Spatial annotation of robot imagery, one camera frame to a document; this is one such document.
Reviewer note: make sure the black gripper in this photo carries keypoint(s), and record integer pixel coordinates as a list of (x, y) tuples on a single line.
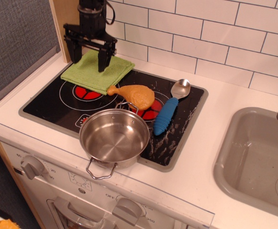
[(90, 32)]

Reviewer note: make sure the green cloth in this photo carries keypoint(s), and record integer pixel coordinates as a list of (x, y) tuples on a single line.
[(85, 73)]

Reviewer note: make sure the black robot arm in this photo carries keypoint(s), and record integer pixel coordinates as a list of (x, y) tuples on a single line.
[(91, 3)]

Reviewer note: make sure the metal pot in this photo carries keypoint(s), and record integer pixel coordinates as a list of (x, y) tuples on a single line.
[(114, 138)]

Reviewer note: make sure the black toy stovetop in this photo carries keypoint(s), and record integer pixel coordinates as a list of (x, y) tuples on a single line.
[(64, 107)]

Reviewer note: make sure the orange toy chicken drumstick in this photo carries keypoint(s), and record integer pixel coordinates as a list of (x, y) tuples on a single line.
[(139, 96)]

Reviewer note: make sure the grey left timer knob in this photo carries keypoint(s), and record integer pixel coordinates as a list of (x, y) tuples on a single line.
[(32, 167)]

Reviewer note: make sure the grey oven temperature knob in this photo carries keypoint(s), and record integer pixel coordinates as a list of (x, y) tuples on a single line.
[(128, 211)]

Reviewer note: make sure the orange plush toy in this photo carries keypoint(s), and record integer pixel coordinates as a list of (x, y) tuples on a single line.
[(8, 224)]

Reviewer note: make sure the grey sink basin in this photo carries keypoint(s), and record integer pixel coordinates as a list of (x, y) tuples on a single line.
[(246, 168)]

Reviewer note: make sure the blue handled metal spoon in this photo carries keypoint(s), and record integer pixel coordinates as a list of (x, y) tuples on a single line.
[(179, 90)]

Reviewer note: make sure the grey oven door handle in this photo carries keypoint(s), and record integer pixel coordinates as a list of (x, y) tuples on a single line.
[(72, 219)]

